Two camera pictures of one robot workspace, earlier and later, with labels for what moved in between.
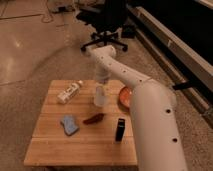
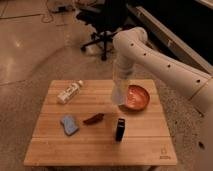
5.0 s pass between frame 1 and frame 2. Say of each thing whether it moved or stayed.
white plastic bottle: stayed
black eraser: stayed
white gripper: moved
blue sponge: stayed
